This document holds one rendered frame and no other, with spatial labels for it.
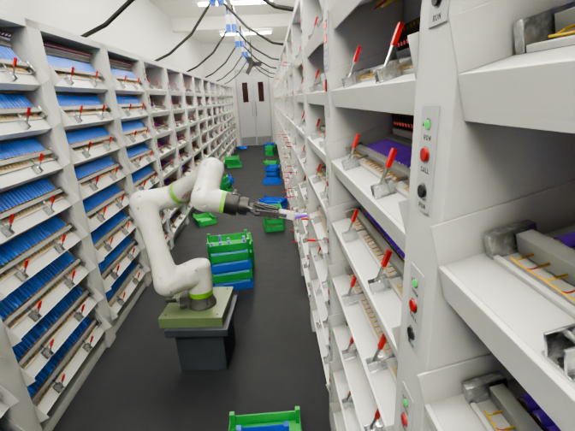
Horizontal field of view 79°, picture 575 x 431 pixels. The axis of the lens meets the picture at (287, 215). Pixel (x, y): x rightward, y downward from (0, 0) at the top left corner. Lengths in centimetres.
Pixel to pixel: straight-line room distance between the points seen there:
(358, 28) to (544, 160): 74
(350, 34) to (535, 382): 92
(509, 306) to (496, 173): 14
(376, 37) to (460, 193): 75
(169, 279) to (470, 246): 148
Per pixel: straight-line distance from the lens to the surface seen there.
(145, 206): 177
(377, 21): 110
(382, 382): 84
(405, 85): 51
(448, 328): 48
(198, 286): 184
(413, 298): 50
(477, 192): 42
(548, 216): 47
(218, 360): 199
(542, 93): 30
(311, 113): 176
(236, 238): 271
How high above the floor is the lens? 134
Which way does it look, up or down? 19 degrees down
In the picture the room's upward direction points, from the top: 3 degrees counter-clockwise
